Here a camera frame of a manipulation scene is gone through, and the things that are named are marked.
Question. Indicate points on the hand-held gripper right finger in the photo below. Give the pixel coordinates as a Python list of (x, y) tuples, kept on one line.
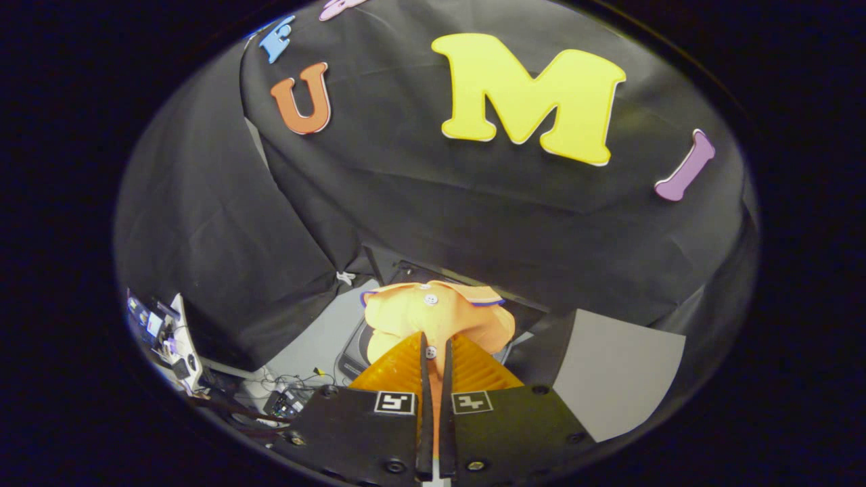
[(500, 426)]

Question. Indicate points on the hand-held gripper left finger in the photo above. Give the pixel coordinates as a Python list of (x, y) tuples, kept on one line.
[(365, 433)]

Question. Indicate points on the yellow polo shirt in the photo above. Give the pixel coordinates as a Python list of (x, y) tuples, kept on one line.
[(433, 318)]

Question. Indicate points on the small green electronic device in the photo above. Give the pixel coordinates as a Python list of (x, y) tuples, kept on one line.
[(287, 404)]

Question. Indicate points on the white cabinet with dark top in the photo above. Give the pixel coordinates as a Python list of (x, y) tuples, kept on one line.
[(622, 372)]

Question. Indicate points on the white upright panel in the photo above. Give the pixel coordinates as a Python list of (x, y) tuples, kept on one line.
[(186, 338)]

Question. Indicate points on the black backdrop cloth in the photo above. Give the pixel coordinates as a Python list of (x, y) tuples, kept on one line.
[(440, 216)]

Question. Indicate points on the pile of electronic gear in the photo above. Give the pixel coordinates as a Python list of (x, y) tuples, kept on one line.
[(152, 325)]

